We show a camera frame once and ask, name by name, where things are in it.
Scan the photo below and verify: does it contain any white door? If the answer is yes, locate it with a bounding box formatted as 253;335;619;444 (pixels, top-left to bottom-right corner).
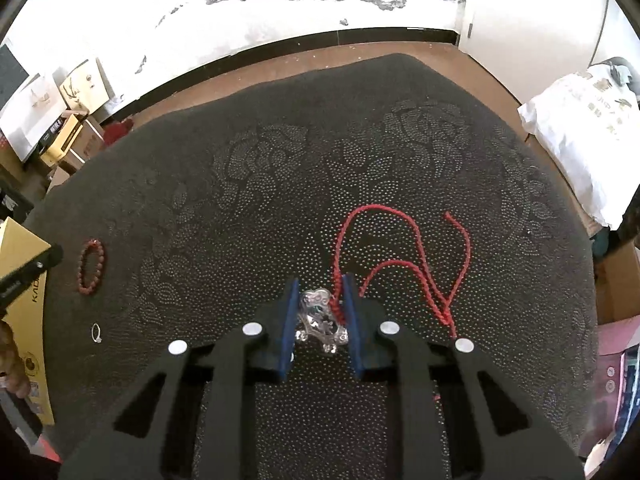
459;0;639;103

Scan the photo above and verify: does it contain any red fabric item on floor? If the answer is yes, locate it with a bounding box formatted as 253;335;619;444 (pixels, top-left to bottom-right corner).
103;118;134;146

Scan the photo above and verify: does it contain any yellow black cardboard box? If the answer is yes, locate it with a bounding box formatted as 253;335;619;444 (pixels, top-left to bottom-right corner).
39;113;84;167

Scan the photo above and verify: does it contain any white paper shopping bag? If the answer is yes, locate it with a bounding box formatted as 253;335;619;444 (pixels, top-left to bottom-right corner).
1;74;67;162

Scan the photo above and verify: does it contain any red bead bracelet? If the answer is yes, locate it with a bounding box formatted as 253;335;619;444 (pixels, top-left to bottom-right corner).
76;237;106;297

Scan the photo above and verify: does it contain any brown box under bag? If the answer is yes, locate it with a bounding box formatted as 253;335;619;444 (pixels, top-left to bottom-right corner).
594;240;640;325

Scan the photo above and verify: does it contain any red cord silver pendant necklace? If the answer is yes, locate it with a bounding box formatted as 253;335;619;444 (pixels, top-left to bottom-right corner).
292;204;473;356

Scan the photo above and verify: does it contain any brown cardboard box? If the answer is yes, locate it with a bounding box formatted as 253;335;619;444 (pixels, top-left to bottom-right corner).
50;117;105;188

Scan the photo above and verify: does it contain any pink printed package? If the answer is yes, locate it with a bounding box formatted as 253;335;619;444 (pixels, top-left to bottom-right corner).
596;315;639;402

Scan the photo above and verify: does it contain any person's left hand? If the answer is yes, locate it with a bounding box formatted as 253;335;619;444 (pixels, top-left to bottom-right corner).
0;321;30;399

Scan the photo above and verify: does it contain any yellow white open box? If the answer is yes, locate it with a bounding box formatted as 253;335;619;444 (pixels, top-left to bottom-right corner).
0;218;55;426

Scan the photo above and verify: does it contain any white printed plastic bag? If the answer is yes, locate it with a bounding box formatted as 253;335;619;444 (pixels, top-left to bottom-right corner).
518;63;639;230

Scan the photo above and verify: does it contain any dark floral patterned cloth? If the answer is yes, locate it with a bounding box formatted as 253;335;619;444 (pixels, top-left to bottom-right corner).
26;54;597;479

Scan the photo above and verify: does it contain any white framed dark board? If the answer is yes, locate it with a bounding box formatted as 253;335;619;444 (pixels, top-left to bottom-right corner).
0;44;28;108

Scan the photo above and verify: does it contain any brown kraft paper bag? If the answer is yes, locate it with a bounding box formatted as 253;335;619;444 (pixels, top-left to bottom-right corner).
58;60;110;115

